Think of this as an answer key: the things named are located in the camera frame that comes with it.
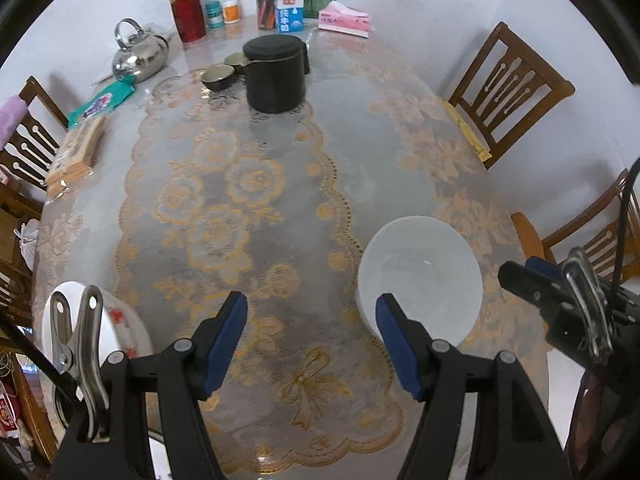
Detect steel kettle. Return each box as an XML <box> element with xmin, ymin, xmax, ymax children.
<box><xmin>111</xmin><ymin>18</ymin><xmax>170</xmax><ymax>84</ymax></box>

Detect yellow seat cushion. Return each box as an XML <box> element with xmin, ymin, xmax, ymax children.
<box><xmin>442</xmin><ymin>99</ymin><xmax>494</xmax><ymax>162</ymax></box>

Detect pink tissue box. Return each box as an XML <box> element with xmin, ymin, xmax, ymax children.
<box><xmin>318</xmin><ymin>1</ymin><xmax>372</xmax><ymax>39</ymax></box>

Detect white bowl with red flowers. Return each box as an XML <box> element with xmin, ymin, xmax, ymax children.
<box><xmin>40</xmin><ymin>280</ymin><xmax>154</xmax><ymax>431</ymax></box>

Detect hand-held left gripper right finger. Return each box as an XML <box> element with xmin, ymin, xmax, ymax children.
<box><xmin>376</xmin><ymin>294</ymin><xmax>573</xmax><ymax>480</ymax></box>

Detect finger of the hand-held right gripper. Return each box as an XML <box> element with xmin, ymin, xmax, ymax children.
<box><xmin>498</xmin><ymin>260</ymin><xmax>572</xmax><ymax>322</ymax></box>
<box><xmin>526</xmin><ymin>256</ymin><xmax>569</xmax><ymax>289</ymax></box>

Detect clear biscuit package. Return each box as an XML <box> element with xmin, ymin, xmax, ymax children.
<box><xmin>45</xmin><ymin>115</ymin><xmax>107</xmax><ymax>202</ymax></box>

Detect purple cloth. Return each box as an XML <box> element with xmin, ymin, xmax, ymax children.
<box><xmin>0</xmin><ymin>96</ymin><xmax>27</xmax><ymax>152</ymax></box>

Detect metal spring clip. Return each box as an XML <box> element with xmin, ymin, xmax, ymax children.
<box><xmin>49</xmin><ymin>285</ymin><xmax>112</xmax><ymax>442</ymax></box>
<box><xmin>562</xmin><ymin>247</ymin><xmax>615</xmax><ymax>362</ymax></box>

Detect teal packet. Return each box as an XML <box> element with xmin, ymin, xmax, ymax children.
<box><xmin>67</xmin><ymin>80</ymin><xmax>137</xmax><ymax>127</ymax></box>

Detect black cable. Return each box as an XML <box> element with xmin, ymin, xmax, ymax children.
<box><xmin>614</xmin><ymin>156</ymin><xmax>640</xmax><ymax>281</ymax></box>
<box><xmin>0</xmin><ymin>304</ymin><xmax>83</xmax><ymax>403</ymax></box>

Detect black round container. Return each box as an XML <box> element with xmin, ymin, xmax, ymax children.
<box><xmin>242</xmin><ymin>35</ymin><xmax>310</xmax><ymax>114</ymax></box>

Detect white plastic bag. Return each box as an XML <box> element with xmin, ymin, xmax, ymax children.
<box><xmin>14</xmin><ymin>218</ymin><xmax>40</xmax><ymax>267</ymax></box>

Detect wooden chair with purple cloth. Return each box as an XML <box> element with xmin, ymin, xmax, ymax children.
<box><xmin>0</xmin><ymin>76</ymin><xmax>69</xmax><ymax>211</ymax></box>

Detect large plain white bowl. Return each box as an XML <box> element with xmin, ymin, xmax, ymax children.
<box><xmin>356</xmin><ymin>216</ymin><xmax>484</xmax><ymax>352</ymax></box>

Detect holder with coloured pencils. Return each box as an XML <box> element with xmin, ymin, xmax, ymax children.
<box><xmin>255</xmin><ymin>0</ymin><xmax>281</xmax><ymax>31</ymax></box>

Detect red bottle with gold cap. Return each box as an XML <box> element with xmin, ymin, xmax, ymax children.
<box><xmin>167</xmin><ymin>0</ymin><xmax>207</xmax><ymax>44</ymax></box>

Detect blue and white carton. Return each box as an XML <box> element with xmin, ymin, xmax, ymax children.
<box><xmin>274</xmin><ymin>0</ymin><xmax>305</xmax><ymax>34</ymax></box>

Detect red printed bag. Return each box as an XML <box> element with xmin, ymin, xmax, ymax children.
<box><xmin>0</xmin><ymin>394</ymin><xmax>24</xmax><ymax>437</ymax></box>

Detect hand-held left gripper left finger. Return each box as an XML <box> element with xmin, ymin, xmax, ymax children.
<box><xmin>47</xmin><ymin>291</ymin><xmax>249</xmax><ymax>480</ymax></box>

